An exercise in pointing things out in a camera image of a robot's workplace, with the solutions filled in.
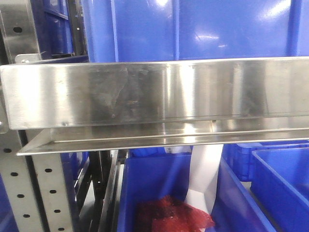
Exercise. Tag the stainless steel shelf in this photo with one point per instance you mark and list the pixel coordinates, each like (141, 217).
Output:
(104, 106)

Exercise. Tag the large blue tray on shelf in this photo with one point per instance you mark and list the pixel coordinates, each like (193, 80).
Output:
(159, 30)

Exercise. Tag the blue bin with red mesh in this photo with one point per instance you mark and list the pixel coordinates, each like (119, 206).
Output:
(153, 177)

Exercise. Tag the white paper sheet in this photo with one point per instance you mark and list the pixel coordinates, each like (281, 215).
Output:
(203, 176)

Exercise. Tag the blue crate rear right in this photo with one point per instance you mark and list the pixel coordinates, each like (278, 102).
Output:
(239, 156)

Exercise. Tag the blue crate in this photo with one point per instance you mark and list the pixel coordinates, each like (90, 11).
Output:
(239, 156)
(52, 28)

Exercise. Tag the red mesh netting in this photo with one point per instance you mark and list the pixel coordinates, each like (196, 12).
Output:
(170, 215)

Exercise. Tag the blue bin right foreground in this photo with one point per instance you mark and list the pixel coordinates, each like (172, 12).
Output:
(281, 184)

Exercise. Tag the blue crate upper left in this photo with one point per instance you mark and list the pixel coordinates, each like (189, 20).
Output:
(52, 28)

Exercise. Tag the black slotted upright rail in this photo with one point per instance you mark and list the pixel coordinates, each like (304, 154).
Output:
(76, 20)

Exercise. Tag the perforated steel shelf post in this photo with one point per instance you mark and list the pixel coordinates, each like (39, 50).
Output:
(35, 185)

